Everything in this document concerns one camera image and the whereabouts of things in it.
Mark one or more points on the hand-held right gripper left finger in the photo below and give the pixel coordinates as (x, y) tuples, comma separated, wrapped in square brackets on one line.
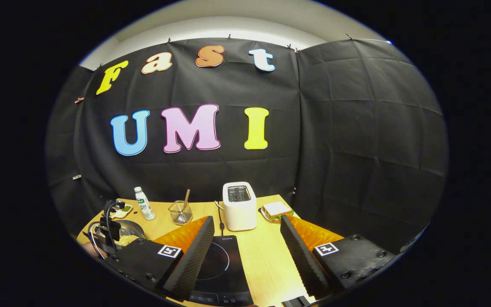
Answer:
[(194, 260)]

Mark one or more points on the small white plate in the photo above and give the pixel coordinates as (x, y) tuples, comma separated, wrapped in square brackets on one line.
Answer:
[(264, 215)]

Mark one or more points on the white divided sauce dish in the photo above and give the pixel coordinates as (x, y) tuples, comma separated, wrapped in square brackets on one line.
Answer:
[(126, 212)]

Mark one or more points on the pile of yellow soybeans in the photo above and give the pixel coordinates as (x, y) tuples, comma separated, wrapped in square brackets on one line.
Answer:
[(127, 241)]

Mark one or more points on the white bottle with green label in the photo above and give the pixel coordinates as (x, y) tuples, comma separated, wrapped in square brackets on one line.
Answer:
[(145, 209)]

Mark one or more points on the stainless steel pot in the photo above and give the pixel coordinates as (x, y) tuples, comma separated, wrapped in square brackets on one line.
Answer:
[(134, 230)]

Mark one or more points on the black induction cooktop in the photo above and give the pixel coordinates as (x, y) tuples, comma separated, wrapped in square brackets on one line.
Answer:
[(224, 273)]

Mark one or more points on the small pink clothes peg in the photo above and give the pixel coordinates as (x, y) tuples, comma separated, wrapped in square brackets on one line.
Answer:
[(79, 100)]

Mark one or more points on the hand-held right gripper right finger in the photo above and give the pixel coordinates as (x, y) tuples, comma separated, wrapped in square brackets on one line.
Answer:
[(301, 256)]

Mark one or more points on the white toaster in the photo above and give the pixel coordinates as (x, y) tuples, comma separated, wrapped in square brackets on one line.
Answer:
[(239, 217)]

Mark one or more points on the black backdrop cloth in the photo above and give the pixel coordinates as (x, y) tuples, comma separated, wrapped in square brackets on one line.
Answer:
[(335, 140)]

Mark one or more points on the sandwich with lettuce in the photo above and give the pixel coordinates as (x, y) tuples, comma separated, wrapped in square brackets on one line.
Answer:
[(276, 209)]

